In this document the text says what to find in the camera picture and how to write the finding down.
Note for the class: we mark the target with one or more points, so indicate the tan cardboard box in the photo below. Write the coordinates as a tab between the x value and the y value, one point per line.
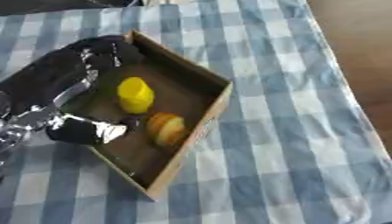
173	122

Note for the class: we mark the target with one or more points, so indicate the yellow cylinder block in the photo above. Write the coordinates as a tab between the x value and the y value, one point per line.
135	94

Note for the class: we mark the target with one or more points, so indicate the orange toy burger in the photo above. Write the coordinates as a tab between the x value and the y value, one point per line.
167	128

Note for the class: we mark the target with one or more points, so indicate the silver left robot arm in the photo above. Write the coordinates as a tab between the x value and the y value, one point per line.
13	128

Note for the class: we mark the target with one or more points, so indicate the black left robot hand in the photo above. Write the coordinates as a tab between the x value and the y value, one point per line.
48	73

